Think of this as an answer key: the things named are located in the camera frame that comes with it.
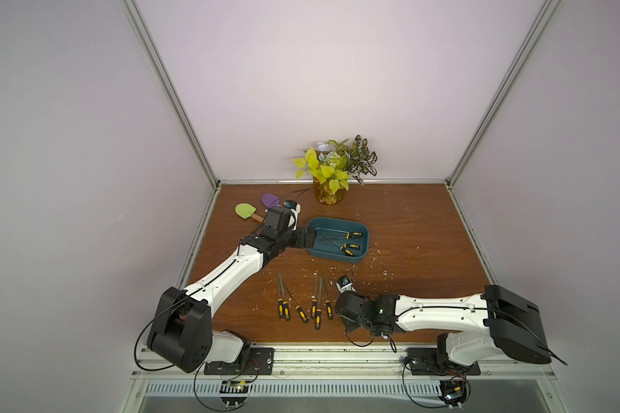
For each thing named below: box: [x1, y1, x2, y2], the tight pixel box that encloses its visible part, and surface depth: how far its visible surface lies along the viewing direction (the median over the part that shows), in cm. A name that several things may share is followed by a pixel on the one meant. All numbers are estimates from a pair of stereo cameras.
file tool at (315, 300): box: [310, 273, 319, 320], surface depth 85 cm
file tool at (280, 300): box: [277, 273, 284, 319], surface depth 85 cm
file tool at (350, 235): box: [328, 231, 364, 241], surface depth 102 cm
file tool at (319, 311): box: [315, 277, 323, 331], surface depth 83 cm
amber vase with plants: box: [291, 135, 379, 205], surface depth 99 cm
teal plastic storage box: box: [307, 216, 370, 265], surface depth 102 cm
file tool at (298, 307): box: [283, 281, 310, 324], surface depth 83 cm
